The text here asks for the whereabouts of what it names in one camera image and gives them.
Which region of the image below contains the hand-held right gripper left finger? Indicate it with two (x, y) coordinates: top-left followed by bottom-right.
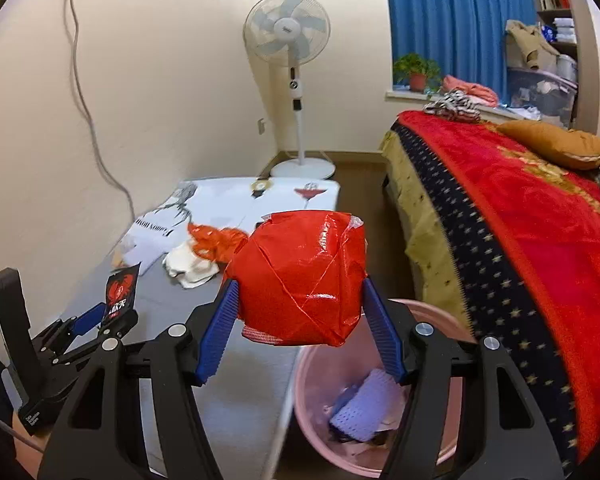
(36, 280), (241, 480)

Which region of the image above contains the blue curtain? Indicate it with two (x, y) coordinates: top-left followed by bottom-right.
(382, 0), (538, 103)

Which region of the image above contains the black printed packet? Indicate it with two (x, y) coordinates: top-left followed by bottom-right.
(102, 261), (142, 320)

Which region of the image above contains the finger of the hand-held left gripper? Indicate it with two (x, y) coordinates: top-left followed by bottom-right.
(34, 302), (108, 356)
(52, 310), (139, 363)

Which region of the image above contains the red blanket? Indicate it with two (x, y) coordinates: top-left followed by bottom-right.
(397, 110), (600, 466)

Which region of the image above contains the wooden bookshelf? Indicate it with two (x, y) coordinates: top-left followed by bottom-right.
(530, 0), (581, 61)

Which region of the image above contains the yellow star-patterned bed sheet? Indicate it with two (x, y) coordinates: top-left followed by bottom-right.
(380, 127), (473, 331)

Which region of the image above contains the red package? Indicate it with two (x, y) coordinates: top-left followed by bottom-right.
(224, 210), (370, 348)

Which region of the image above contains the potted green plant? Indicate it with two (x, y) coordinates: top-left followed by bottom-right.
(393, 53), (442, 93)

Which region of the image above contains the pink plastic bin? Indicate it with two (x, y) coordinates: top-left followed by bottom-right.
(293, 298), (478, 478)

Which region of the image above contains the pink folded cloth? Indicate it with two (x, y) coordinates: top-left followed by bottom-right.
(441, 75), (498, 107)

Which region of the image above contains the white standing fan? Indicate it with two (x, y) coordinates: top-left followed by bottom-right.
(243, 0), (337, 180)

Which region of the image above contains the orange pillow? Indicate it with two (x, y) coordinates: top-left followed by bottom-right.
(495, 120), (600, 171)

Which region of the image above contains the black and white striped cloth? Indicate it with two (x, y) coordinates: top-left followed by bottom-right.
(423, 88), (481, 123)

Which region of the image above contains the clear plastic storage box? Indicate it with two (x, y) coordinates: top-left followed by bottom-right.
(507, 67), (578, 128)

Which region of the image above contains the purple foam sheet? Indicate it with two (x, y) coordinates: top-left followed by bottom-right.
(328, 367), (401, 443)

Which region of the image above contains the beige coat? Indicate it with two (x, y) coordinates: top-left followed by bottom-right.
(505, 20), (561, 71)

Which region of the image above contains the white printed bag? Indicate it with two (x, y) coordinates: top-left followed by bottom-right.
(120, 182), (198, 268)

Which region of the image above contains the white crumpled cloth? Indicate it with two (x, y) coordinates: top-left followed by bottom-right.
(162, 242), (221, 288)

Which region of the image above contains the grey wall cable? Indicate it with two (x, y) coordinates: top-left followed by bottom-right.
(67, 0), (136, 226)

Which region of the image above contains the orange plastic bag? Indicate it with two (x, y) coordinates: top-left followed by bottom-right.
(187, 222), (251, 263)

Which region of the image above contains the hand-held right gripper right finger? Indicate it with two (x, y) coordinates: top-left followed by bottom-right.
(362, 277), (566, 480)

